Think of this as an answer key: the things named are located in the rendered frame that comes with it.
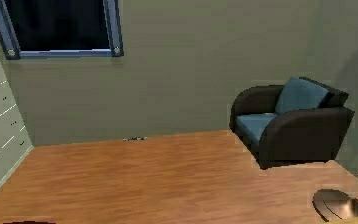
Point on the black armchair with blue cushions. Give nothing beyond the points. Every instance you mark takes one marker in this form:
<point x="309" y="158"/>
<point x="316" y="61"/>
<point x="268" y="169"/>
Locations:
<point x="297" y="133"/>

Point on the small dark flat object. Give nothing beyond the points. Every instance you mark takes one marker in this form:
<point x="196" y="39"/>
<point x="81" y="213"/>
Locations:
<point x="134" y="138"/>

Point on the blue framed window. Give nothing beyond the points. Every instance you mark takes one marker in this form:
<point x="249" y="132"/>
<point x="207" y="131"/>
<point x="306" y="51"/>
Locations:
<point x="60" y="26"/>

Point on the white chest of drawers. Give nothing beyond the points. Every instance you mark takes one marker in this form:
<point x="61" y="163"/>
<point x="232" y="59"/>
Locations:
<point x="2" y="123"/>

